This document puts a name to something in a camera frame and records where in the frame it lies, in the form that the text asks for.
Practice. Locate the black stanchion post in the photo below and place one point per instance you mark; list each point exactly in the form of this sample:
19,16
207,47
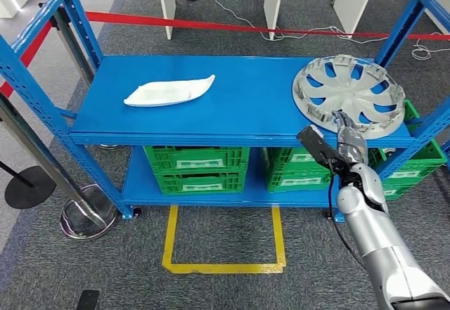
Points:
29,189

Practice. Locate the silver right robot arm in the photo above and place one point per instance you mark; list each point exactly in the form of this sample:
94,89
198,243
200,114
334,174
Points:
386,252

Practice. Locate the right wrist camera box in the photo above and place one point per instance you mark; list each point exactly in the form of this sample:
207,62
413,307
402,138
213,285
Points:
314,145

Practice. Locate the silver wheel hubcap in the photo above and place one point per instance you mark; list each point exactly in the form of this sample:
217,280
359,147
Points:
348,91

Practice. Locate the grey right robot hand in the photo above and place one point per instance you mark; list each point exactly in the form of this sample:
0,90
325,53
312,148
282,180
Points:
351,145

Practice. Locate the black robot foot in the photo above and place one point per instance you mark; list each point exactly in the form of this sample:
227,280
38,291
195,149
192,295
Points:
87,301

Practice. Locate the wide white table leg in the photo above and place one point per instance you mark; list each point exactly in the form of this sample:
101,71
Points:
353,5

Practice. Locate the blue metal shelf rack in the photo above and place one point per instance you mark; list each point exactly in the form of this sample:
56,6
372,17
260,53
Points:
228,98

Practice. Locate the white plastic trim part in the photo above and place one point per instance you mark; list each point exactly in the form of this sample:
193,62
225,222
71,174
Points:
168,92

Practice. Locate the red barrier belt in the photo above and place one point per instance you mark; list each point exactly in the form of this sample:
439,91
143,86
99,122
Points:
28,54
211,24

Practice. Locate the chrome stanchion post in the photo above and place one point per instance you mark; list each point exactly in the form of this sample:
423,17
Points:
87,214
73,49

